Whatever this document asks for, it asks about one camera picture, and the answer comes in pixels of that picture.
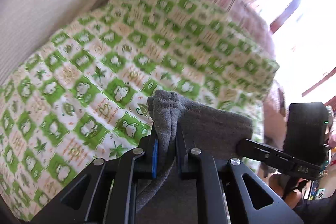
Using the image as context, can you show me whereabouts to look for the grey fleece pants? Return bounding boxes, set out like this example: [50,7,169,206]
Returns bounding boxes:
[135,90,254,224]

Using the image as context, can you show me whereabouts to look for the person's right hand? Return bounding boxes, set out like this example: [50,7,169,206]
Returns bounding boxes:
[269,172,309,210]

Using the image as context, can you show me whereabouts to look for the green white patterned quilt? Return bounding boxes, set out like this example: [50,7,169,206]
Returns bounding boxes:
[1,0,278,221]

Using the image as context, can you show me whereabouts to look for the pink striped blanket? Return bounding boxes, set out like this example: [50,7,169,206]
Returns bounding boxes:
[208,0,287,149]

